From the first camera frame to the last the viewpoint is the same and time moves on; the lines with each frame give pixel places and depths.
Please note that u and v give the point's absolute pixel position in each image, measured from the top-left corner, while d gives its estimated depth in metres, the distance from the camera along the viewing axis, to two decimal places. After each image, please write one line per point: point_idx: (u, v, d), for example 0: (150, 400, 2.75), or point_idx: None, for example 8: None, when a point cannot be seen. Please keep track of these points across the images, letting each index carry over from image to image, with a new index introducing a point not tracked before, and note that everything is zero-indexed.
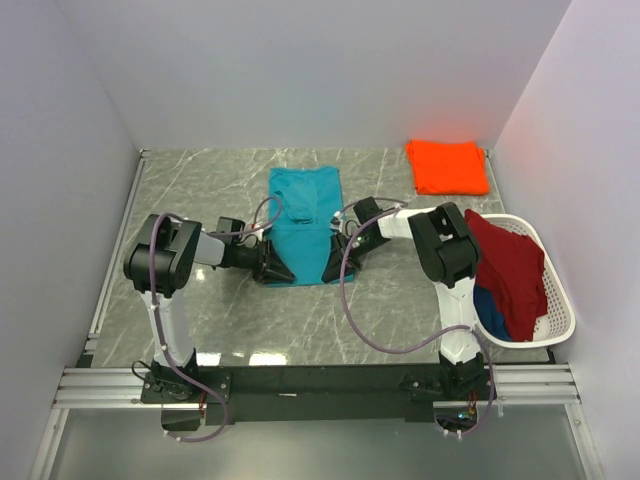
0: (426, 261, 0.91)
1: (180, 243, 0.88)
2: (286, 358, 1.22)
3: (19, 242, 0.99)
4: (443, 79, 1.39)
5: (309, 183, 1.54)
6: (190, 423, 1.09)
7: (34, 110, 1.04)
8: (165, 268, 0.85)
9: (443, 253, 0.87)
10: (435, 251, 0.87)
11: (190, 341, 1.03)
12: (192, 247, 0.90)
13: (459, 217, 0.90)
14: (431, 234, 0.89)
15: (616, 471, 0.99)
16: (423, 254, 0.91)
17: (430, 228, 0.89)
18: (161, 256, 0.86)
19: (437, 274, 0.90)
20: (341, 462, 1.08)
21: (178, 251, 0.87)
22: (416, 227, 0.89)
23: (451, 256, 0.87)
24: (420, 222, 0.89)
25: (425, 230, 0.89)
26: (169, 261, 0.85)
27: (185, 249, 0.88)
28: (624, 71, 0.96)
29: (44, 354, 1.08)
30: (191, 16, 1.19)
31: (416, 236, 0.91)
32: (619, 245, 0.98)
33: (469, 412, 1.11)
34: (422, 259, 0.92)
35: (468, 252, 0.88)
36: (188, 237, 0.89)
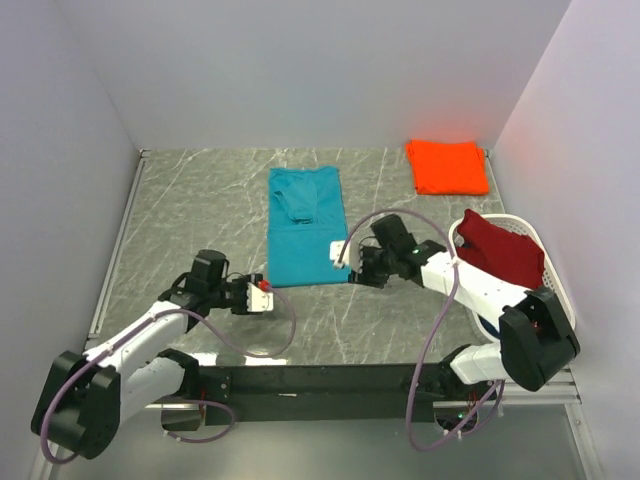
0: (514, 367, 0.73)
1: (90, 410, 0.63)
2: (286, 359, 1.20)
3: (20, 241, 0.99)
4: (444, 79, 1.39)
5: (310, 183, 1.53)
6: (191, 423, 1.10)
7: (35, 110, 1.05)
8: (71, 439, 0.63)
9: (544, 364, 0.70)
10: (535, 363, 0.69)
11: (170, 371, 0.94)
12: (110, 405, 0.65)
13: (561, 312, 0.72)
14: (532, 340, 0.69)
15: (616, 472, 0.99)
16: (513, 358, 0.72)
17: (531, 330, 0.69)
18: (69, 420, 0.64)
19: (528, 386, 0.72)
20: (341, 462, 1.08)
21: (87, 418, 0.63)
22: (515, 333, 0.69)
23: (550, 365, 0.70)
24: (520, 326, 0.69)
25: (525, 336, 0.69)
26: (75, 432, 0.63)
27: (92, 414, 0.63)
28: (623, 71, 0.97)
29: (44, 354, 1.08)
30: (190, 17, 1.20)
31: (511, 341, 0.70)
32: (620, 248, 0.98)
33: (469, 412, 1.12)
34: (508, 363, 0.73)
35: (567, 355, 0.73)
36: (98, 399, 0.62)
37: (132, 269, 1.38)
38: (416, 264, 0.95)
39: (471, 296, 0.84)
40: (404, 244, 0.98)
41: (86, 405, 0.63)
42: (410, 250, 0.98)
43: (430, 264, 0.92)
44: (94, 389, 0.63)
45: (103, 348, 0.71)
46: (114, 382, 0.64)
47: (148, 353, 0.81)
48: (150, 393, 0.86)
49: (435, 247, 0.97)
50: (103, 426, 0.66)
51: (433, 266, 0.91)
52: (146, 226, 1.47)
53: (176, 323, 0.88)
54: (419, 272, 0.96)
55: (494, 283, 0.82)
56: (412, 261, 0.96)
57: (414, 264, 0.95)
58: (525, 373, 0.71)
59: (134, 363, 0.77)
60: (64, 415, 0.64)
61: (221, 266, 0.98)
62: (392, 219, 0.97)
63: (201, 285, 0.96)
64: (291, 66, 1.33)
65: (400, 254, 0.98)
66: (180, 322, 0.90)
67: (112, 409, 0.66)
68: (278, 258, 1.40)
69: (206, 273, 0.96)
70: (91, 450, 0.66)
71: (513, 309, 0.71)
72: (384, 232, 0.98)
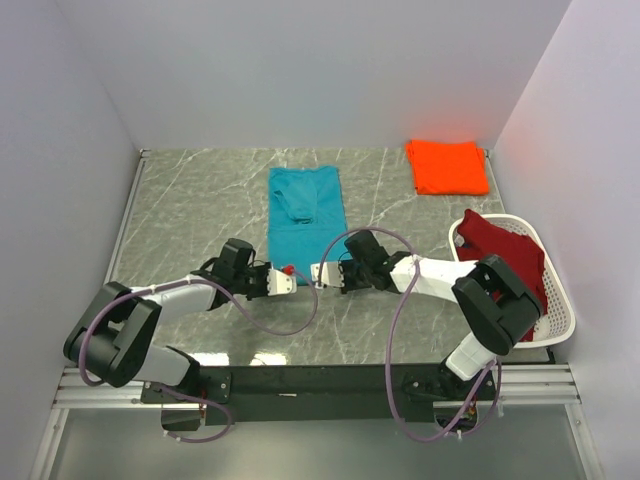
0: (481, 334, 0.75)
1: (127, 336, 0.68)
2: (286, 358, 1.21)
3: (20, 242, 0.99)
4: (444, 79, 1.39)
5: (310, 183, 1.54)
6: (190, 423, 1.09)
7: (34, 110, 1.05)
8: (105, 362, 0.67)
9: (505, 323, 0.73)
10: (496, 322, 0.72)
11: (177, 363, 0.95)
12: (147, 337, 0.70)
13: (511, 274, 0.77)
14: (487, 301, 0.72)
15: (616, 472, 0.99)
16: (476, 327, 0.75)
17: (483, 293, 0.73)
18: (105, 344, 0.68)
19: (499, 349, 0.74)
20: (341, 462, 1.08)
21: (124, 342, 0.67)
22: (467, 297, 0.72)
23: (511, 324, 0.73)
24: (471, 291, 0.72)
25: (479, 299, 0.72)
26: (111, 354, 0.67)
27: (128, 338, 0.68)
28: (623, 69, 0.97)
29: (44, 354, 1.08)
30: (191, 18, 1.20)
31: (467, 308, 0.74)
32: (620, 246, 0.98)
33: (469, 412, 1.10)
34: (475, 332, 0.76)
35: (529, 314, 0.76)
36: (139, 326, 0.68)
37: (132, 269, 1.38)
38: (387, 273, 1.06)
39: (432, 282, 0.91)
40: (376, 257, 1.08)
41: (125, 329, 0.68)
42: (381, 261, 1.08)
43: (397, 267, 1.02)
44: (135, 316, 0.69)
45: (147, 288, 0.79)
46: (154, 314, 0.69)
47: (175, 309, 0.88)
48: (152, 371, 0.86)
49: (402, 255, 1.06)
50: (134, 359, 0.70)
51: (400, 268, 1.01)
52: (146, 225, 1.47)
53: (204, 294, 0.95)
54: (392, 281, 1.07)
55: (446, 265, 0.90)
56: (384, 272, 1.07)
57: (387, 274, 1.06)
58: (490, 335, 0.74)
59: (164, 313, 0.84)
60: (99, 341, 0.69)
61: (246, 255, 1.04)
62: (363, 235, 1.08)
63: (228, 271, 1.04)
64: (291, 66, 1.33)
65: (373, 267, 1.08)
66: (206, 295, 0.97)
67: (147, 343, 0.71)
68: (280, 258, 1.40)
69: (233, 260, 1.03)
70: (119, 379, 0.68)
71: (461, 276, 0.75)
72: (360, 247, 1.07)
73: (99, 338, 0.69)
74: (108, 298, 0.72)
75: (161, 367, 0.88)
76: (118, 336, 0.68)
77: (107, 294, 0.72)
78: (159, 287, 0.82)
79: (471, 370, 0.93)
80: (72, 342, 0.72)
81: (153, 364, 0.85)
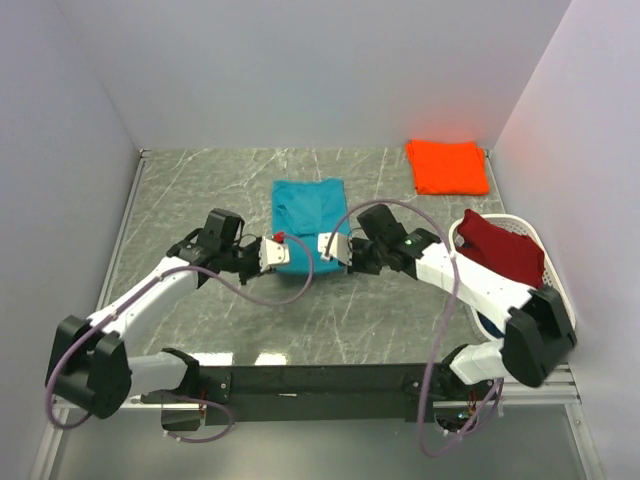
0: (514, 366, 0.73)
1: (94, 381, 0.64)
2: (286, 358, 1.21)
3: (19, 242, 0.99)
4: (443, 79, 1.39)
5: (315, 196, 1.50)
6: (190, 423, 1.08)
7: (34, 109, 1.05)
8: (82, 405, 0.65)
9: (545, 362, 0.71)
10: (538, 363, 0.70)
11: (172, 367, 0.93)
12: (117, 368, 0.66)
13: (562, 313, 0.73)
14: (537, 341, 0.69)
15: (616, 471, 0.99)
16: (513, 359, 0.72)
17: (536, 332, 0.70)
18: (75, 387, 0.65)
19: (526, 384, 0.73)
20: (341, 462, 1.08)
21: (94, 387, 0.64)
22: (522, 336, 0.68)
23: (549, 362, 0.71)
24: (526, 328, 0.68)
25: (531, 339, 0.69)
26: (85, 390, 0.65)
27: (97, 382, 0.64)
28: (623, 69, 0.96)
29: (44, 354, 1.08)
30: (190, 17, 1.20)
31: (514, 342, 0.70)
32: (620, 247, 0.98)
33: (469, 412, 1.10)
34: (508, 362, 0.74)
35: (562, 353, 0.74)
36: (103, 367, 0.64)
37: (132, 269, 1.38)
38: (409, 256, 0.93)
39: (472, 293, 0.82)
40: (392, 234, 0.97)
41: (91, 374, 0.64)
42: (401, 242, 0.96)
43: (424, 257, 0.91)
44: (98, 359, 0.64)
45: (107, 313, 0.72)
46: (119, 348, 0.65)
47: (155, 313, 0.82)
48: (148, 380, 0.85)
49: (429, 237, 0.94)
50: (113, 388, 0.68)
51: (427, 258, 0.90)
52: (146, 225, 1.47)
53: (185, 281, 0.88)
54: (411, 264, 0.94)
55: (496, 281, 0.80)
56: (405, 253, 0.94)
57: (406, 254, 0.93)
58: (525, 371, 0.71)
59: (143, 324, 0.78)
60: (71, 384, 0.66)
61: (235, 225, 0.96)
62: (379, 210, 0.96)
63: (213, 242, 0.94)
64: (290, 66, 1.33)
65: (390, 244, 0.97)
66: (189, 279, 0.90)
67: (120, 371, 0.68)
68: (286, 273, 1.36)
69: (221, 228, 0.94)
70: (105, 409, 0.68)
71: (518, 311, 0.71)
72: (374, 221, 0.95)
73: (69, 380, 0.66)
74: (68, 340, 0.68)
75: (154, 375, 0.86)
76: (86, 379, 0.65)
77: (69, 333, 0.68)
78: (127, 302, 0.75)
79: (476, 377, 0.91)
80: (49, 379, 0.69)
81: (145, 375, 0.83)
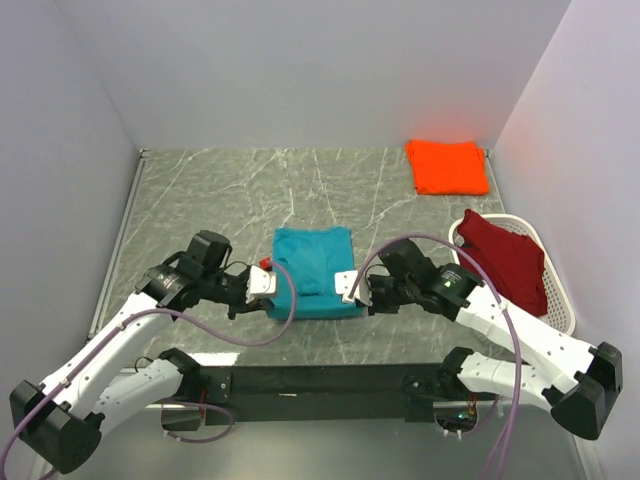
0: (567, 425, 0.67)
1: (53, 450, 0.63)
2: (285, 358, 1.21)
3: (20, 241, 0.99)
4: (443, 79, 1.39)
5: (320, 252, 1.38)
6: (191, 423, 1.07)
7: (34, 109, 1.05)
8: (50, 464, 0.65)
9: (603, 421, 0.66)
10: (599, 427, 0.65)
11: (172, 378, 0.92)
12: (75, 436, 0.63)
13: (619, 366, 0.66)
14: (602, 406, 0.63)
15: (616, 472, 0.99)
16: (570, 419, 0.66)
17: (603, 398, 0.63)
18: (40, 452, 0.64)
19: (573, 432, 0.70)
20: (341, 461, 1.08)
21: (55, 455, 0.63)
22: (593, 406, 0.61)
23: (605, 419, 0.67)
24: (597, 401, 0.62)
25: (599, 410, 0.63)
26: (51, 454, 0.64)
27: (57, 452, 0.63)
28: (623, 70, 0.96)
29: (44, 354, 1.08)
30: (190, 17, 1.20)
31: (579, 411, 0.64)
32: (620, 248, 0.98)
33: (469, 412, 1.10)
34: (559, 419, 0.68)
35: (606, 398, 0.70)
36: (58, 441, 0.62)
37: (132, 269, 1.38)
38: (446, 297, 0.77)
39: (525, 348, 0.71)
40: (424, 272, 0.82)
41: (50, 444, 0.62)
42: (437, 281, 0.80)
43: (471, 303, 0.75)
44: (52, 436, 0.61)
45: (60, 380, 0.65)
46: (73, 422, 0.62)
47: (125, 358, 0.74)
48: (143, 397, 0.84)
49: (466, 273, 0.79)
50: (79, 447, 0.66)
51: (473, 304, 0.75)
52: (146, 226, 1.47)
53: (154, 323, 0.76)
54: (448, 307, 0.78)
55: (550, 335, 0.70)
56: (440, 293, 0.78)
57: (443, 296, 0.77)
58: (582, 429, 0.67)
59: (109, 375, 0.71)
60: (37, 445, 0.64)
61: (222, 252, 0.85)
62: (405, 246, 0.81)
63: (195, 270, 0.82)
64: (290, 66, 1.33)
65: (421, 282, 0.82)
66: (158, 320, 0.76)
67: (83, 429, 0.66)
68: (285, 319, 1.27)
69: (204, 254, 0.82)
70: (78, 461, 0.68)
71: (588, 380, 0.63)
72: (402, 258, 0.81)
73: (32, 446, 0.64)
74: (21, 405, 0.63)
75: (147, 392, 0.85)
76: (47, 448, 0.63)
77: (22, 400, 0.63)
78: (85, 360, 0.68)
79: (481, 387, 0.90)
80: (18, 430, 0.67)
81: (136, 396, 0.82)
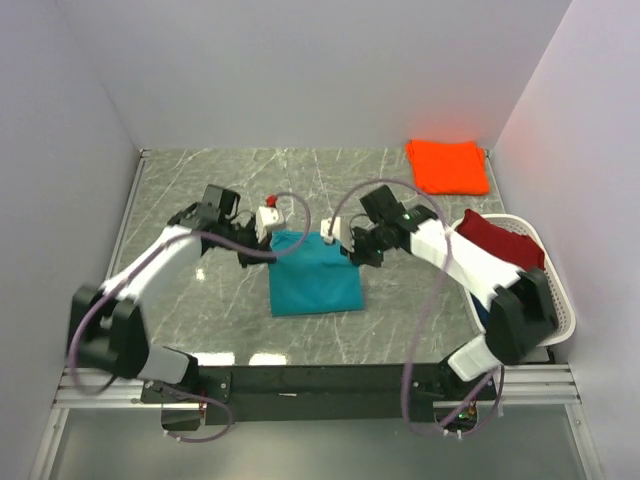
0: (495, 343, 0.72)
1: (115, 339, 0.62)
2: (286, 358, 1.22)
3: (20, 242, 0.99)
4: (443, 79, 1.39)
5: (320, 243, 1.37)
6: (190, 422, 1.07)
7: (34, 110, 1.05)
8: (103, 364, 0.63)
9: (524, 342, 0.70)
10: (518, 341, 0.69)
11: (177, 361, 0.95)
12: (137, 330, 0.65)
13: (548, 293, 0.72)
14: (518, 319, 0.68)
15: (616, 471, 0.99)
16: (494, 333, 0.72)
17: (519, 312, 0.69)
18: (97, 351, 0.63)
19: (507, 359, 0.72)
20: (341, 460, 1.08)
21: (117, 346, 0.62)
22: (502, 311, 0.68)
23: (529, 343, 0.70)
24: (510, 308, 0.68)
25: (514, 318, 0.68)
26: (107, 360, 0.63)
27: (121, 342, 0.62)
28: (624, 69, 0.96)
29: (44, 354, 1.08)
30: (190, 17, 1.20)
31: (497, 321, 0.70)
32: (621, 247, 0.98)
33: (469, 412, 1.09)
34: (490, 337, 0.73)
35: (546, 334, 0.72)
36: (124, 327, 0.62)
37: None
38: (407, 230, 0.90)
39: (464, 270, 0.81)
40: (394, 213, 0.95)
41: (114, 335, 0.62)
42: (400, 216, 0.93)
43: (421, 231, 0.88)
44: (116, 322, 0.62)
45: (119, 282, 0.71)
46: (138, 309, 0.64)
47: (165, 278, 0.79)
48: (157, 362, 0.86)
49: (426, 213, 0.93)
50: (134, 351, 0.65)
51: (423, 232, 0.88)
52: (146, 225, 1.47)
53: (189, 248, 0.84)
54: (407, 238, 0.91)
55: (488, 260, 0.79)
56: (399, 225, 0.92)
57: (404, 229, 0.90)
58: (505, 348, 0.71)
59: (154, 290, 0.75)
60: (95, 347, 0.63)
61: (232, 201, 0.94)
62: (380, 190, 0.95)
63: (212, 213, 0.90)
64: (290, 65, 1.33)
65: (390, 222, 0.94)
66: (191, 247, 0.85)
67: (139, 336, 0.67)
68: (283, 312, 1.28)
69: (219, 200, 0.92)
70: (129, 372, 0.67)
71: (504, 290, 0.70)
72: (370, 199, 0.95)
73: (90, 346, 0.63)
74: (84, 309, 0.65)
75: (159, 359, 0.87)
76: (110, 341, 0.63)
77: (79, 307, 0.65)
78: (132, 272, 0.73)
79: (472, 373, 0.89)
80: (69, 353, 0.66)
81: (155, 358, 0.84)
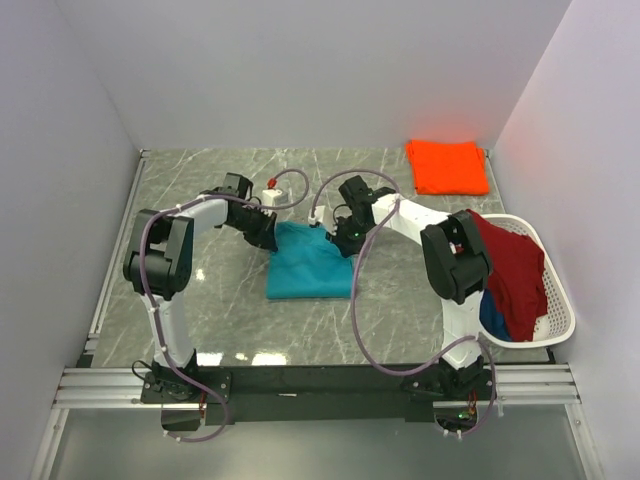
0: (435, 279, 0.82)
1: (176, 246, 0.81)
2: (286, 358, 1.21)
3: (19, 242, 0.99)
4: (443, 79, 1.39)
5: (320, 237, 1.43)
6: (191, 423, 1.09)
7: (34, 110, 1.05)
8: (164, 270, 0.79)
9: (457, 273, 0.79)
10: (448, 269, 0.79)
11: (190, 342, 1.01)
12: (188, 245, 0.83)
13: (474, 231, 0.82)
14: (447, 251, 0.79)
15: (616, 471, 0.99)
16: (431, 269, 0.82)
17: (446, 244, 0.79)
18: (157, 258, 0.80)
19: (447, 293, 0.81)
20: (341, 461, 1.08)
21: (174, 252, 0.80)
22: (431, 243, 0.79)
23: (463, 276, 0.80)
24: (436, 238, 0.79)
25: (441, 248, 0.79)
26: (166, 265, 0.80)
27: (177, 250, 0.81)
28: (623, 69, 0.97)
29: (44, 354, 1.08)
30: (190, 17, 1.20)
31: (430, 254, 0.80)
32: (620, 246, 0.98)
33: (469, 412, 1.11)
34: (430, 275, 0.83)
35: (481, 268, 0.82)
36: (182, 235, 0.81)
37: None
38: (369, 205, 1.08)
39: (407, 224, 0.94)
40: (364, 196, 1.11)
41: (173, 243, 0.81)
42: (367, 195, 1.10)
43: (377, 202, 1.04)
44: (176, 231, 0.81)
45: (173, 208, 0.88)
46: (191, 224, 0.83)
47: (200, 224, 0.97)
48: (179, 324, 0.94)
49: (387, 191, 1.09)
50: (183, 266, 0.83)
51: (380, 201, 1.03)
52: None
53: (218, 209, 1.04)
54: (370, 212, 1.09)
55: (424, 211, 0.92)
56: (365, 202, 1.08)
57: (367, 204, 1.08)
58: (442, 280, 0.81)
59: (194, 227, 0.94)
60: (152, 258, 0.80)
61: (245, 187, 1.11)
62: (353, 179, 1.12)
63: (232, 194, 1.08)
64: (290, 65, 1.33)
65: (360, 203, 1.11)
66: (221, 209, 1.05)
67: (189, 252, 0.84)
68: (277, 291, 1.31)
69: (238, 183, 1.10)
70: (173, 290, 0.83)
71: (433, 226, 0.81)
72: (347, 187, 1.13)
73: (151, 256, 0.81)
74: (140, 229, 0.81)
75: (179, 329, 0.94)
76: (169, 250, 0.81)
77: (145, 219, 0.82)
78: (183, 207, 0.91)
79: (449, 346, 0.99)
80: (128, 266, 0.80)
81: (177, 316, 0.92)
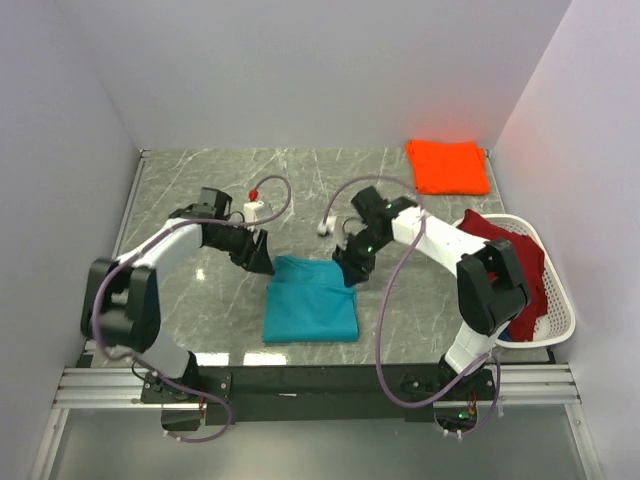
0: (469, 311, 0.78)
1: (137, 304, 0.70)
2: (286, 358, 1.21)
3: (19, 242, 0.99)
4: (443, 79, 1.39)
5: (320, 274, 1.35)
6: (190, 423, 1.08)
7: (34, 110, 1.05)
8: (125, 330, 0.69)
9: (494, 308, 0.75)
10: (486, 305, 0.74)
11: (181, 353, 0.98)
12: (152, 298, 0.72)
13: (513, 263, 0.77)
14: (486, 285, 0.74)
15: (617, 471, 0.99)
16: (466, 300, 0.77)
17: (486, 278, 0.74)
18: (117, 317, 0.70)
19: (479, 327, 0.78)
20: (341, 461, 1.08)
21: (136, 310, 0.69)
22: (470, 278, 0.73)
23: (499, 310, 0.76)
24: (476, 272, 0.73)
25: (481, 283, 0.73)
26: (127, 324, 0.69)
27: (138, 307, 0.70)
28: (623, 71, 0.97)
29: (44, 353, 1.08)
30: (190, 18, 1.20)
31: (467, 287, 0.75)
32: (620, 248, 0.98)
33: (469, 412, 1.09)
34: (463, 305, 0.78)
35: (516, 303, 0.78)
36: (142, 291, 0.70)
37: None
38: (388, 218, 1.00)
39: (436, 246, 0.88)
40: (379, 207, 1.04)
41: (133, 299, 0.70)
42: (383, 205, 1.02)
43: (400, 217, 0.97)
44: (136, 285, 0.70)
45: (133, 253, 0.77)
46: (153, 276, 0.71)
47: (171, 260, 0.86)
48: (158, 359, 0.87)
49: (408, 203, 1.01)
50: (150, 320, 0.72)
51: (403, 218, 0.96)
52: (146, 225, 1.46)
53: (191, 235, 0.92)
54: (389, 225, 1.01)
55: (455, 235, 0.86)
56: (382, 214, 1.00)
57: (386, 216, 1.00)
58: (478, 314, 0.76)
59: (165, 265, 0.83)
60: (112, 315, 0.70)
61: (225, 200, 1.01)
62: (367, 189, 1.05)
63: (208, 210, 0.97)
64: (290, 65, 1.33)
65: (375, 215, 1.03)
66: (195, 234, 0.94)
67: (155, 303, 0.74)
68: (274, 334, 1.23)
69: (215, 198, 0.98)
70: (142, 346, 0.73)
71: (470, 257, 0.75)
72: (361, 199, 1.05)
73: (109, 313, 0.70)
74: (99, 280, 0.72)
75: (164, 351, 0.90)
76: (129, 306, 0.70)
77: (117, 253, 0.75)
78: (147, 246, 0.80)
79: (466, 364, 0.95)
80: (86, 324, 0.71)
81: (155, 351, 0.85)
